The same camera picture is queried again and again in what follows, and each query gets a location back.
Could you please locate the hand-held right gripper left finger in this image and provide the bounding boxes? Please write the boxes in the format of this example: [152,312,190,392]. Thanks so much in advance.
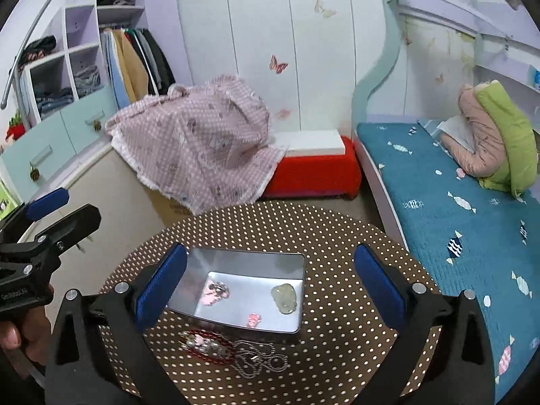
[44,242,190,405]

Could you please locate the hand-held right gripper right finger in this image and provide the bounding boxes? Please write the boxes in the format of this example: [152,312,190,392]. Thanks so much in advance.
[353,242,498,405]

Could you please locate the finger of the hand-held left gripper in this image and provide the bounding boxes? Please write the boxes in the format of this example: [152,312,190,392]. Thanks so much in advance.
[0,188,70,237]
[0,204,102,273]

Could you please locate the pearl bead bracelet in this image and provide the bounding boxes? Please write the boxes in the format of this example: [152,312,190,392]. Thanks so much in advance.
[181,333,231,355]

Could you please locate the silver metal tin box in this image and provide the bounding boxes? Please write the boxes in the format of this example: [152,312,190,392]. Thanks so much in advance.
[166,247,306,334]

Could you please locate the dark red bead bracelet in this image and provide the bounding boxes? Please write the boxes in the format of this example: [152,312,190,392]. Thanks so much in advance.
[181,329,237,364]

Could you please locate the silver chain necklace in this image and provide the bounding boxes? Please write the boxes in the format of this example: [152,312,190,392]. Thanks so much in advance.
[232,340,288,382]

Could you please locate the person's left hand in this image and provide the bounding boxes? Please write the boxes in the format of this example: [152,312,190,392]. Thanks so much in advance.
[0,287,56,361]

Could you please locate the green box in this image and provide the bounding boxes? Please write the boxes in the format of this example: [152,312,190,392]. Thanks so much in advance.
[0,177,22,220]

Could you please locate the beige low cabinet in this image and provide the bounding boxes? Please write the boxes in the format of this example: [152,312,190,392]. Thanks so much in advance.
[42,139,178,304]

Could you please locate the brown polka dot round table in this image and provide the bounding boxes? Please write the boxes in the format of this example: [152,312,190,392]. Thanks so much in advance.
[97,200,443,405]

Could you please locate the cardboard box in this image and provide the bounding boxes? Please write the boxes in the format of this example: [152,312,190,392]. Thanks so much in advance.
[145,186,195,226]

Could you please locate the red flower pot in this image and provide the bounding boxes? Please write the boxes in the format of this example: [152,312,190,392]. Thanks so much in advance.
[5,112,28,142]

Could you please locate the pale green jade pendant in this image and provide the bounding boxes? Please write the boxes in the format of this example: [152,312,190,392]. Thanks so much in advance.
[270,282,298,315]

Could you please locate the folded blue jeans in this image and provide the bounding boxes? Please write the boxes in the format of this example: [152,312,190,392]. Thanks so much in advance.
[34,88,74,112]

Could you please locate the blue candy print mattress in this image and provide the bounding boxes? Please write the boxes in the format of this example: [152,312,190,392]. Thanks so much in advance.
[356,122,540,403]

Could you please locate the red stool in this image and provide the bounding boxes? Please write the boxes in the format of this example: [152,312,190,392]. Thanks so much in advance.
[259,135,363,201]

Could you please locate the folded grey clothes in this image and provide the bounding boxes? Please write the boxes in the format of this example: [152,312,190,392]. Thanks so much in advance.
[74,64,102,91]

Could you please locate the pink checked cloth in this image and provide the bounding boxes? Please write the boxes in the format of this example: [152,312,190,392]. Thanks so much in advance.
[105,74,292,216]

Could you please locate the dark clothes pile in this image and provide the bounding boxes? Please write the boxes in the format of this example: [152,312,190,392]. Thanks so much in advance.
[19,36,57,65]

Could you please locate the white flat box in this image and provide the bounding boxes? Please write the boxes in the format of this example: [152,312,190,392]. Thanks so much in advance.
[270,129,347,157]

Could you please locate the row of hanging clothes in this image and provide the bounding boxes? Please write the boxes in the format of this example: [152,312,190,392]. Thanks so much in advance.
[100,27,176,110]

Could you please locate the purple and teal shelf cabinet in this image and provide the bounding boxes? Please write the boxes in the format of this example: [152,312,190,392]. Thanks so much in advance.
[0,0,190,203]

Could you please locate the pink padded jacket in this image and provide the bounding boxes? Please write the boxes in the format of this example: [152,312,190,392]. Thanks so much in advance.
[441,82,507,178]

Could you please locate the green pillow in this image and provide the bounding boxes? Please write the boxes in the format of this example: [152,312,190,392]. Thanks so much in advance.
[475,80,538,197]

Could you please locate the white wardrobe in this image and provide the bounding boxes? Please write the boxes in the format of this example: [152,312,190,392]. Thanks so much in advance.
[173,0,380,136]

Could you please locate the curved grey metal rail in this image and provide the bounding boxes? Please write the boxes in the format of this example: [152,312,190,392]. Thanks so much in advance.
[0,0,104,110]

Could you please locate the teal bunk bed frame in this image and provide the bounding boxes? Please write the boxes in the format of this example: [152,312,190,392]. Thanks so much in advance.
[352,0,540,405]

